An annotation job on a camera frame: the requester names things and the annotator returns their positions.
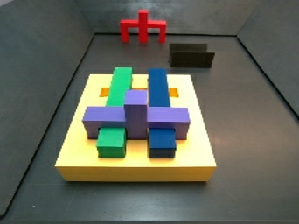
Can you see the red cross-shaped block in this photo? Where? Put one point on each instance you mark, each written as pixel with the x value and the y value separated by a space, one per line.
pixel 143 24

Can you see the yellow base board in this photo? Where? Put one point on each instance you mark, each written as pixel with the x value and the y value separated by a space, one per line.
pixel 78 163

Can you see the purple cross-shaped block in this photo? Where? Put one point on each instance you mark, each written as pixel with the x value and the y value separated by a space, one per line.
pixel 136 117

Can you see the blue long bar block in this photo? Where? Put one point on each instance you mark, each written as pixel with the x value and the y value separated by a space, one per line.
pixel 161 137

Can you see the green long bar block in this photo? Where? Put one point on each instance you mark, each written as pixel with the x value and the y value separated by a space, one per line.
pixel 112 138

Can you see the black metal bracket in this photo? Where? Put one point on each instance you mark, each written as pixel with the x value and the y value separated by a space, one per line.
pixel 189 55

